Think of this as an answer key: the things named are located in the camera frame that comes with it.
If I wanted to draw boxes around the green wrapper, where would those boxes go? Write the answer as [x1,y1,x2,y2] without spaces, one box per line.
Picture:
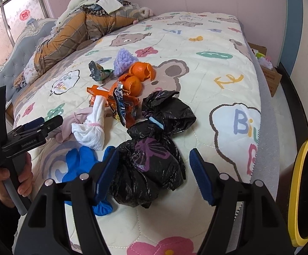
[88,61,114,82]

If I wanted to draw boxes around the grey mattress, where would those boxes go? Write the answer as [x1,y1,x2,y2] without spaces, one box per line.
[242,24,287,201]

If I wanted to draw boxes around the cardboard box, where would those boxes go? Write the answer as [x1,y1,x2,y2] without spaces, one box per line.
[247,42,283,98]

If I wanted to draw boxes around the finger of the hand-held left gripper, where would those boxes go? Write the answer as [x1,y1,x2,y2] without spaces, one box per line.
[21,116,46,133]
[44,115,64,139]

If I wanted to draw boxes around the blue white packet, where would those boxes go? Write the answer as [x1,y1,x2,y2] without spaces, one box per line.
[147,115,165,130]

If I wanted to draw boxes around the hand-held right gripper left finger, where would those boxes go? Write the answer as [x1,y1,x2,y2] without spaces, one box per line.
[14,147,120,255]

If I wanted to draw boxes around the blue door frame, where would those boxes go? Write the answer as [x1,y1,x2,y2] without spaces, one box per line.
[284,0,304,67]

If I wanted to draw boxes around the orange snack wrapper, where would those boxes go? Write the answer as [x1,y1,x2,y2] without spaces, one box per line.
[87,83,142,128]

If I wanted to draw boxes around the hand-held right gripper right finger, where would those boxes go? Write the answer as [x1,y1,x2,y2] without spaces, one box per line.
[189,148,295,255]

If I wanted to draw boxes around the dark bed frame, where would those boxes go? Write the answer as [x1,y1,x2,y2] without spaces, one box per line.
[276,62,308,150]

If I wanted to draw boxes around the pile of dark clothes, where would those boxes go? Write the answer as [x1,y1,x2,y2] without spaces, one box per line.
[86,0,133,19]

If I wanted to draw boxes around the purple fluffy sponge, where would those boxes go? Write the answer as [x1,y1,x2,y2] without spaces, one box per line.
[113,48,139,76]

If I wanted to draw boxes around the black plastic bag purple print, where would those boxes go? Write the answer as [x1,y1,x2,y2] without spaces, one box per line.
[108,135,187,209]

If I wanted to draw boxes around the white cloth with pink band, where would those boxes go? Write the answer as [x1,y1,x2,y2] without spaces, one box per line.
[71,96,107,151]

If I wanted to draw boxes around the printed bear quilt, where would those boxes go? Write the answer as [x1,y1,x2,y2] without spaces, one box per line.
[12,11,263,255]

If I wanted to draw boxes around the person's left hand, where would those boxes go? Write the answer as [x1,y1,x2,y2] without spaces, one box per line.
[0,153,33,208]

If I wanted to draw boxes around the brown plaid folded quilt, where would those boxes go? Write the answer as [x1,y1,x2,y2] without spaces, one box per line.
[33,4,145,74]

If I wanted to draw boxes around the round orange peel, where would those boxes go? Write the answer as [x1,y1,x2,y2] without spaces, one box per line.
[128,62,155,82]

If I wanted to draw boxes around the window with red stickers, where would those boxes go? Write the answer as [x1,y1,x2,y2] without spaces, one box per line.
[0,0,49,85]

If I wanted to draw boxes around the pink white plush toy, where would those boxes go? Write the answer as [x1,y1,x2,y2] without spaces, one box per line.
[137,6,155,20]

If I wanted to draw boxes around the grey tufted headboard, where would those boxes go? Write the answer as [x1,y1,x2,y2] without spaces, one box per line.
[0,18,58,107]

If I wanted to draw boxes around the blue rubber glove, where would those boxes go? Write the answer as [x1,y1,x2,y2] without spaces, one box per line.
[61,146,117,216]

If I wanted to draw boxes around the silver blue foil wrapper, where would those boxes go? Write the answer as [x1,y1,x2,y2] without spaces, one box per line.
[114,84,134,124]

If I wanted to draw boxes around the floral white pillow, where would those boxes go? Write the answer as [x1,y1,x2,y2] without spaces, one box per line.
[13,56,42,91]

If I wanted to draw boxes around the plain black plastic bag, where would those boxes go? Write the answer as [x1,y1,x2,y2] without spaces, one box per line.
[127,90,197,140]

